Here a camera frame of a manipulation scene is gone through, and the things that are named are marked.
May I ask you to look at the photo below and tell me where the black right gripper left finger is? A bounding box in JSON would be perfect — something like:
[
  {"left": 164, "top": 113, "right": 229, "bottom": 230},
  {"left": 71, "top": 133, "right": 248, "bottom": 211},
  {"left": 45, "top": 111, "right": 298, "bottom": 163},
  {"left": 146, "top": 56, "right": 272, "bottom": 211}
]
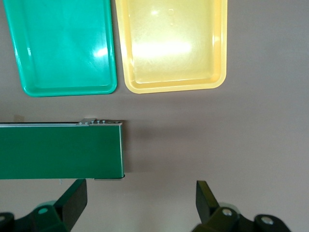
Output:
[{"left": 0, "top": 178, "right": 88, "bottom": 232}]

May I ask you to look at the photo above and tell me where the yellow plastic tray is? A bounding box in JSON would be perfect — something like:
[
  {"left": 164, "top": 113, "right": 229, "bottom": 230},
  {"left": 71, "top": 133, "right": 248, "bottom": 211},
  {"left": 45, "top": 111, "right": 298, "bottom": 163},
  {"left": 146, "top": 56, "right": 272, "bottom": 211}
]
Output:
[{"left": 115, "top": 0, "right": 228, "bottom": 95}]

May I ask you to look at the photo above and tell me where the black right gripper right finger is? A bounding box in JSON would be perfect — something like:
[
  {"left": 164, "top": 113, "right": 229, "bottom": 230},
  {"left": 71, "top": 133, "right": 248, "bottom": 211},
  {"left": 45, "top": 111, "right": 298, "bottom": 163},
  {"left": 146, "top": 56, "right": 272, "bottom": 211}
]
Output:
[{"left": 193, "top": 180, "right": 290, "bottom": 232}]

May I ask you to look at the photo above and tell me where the green belt conveyor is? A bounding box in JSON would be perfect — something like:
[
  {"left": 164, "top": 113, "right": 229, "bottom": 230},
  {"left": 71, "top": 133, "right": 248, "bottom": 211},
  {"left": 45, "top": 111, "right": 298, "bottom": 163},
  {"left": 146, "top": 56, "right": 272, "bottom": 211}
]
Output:
[{"left": 0, "top": 117, "right": 126, "bottom": 181}]

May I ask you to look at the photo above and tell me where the green plastic tray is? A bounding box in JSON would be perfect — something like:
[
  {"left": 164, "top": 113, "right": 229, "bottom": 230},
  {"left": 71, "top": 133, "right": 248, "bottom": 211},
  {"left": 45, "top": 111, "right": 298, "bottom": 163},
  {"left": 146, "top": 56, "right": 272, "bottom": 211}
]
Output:
[{"left": 2, "top": 0, "right": 118, "bottom": 98}]

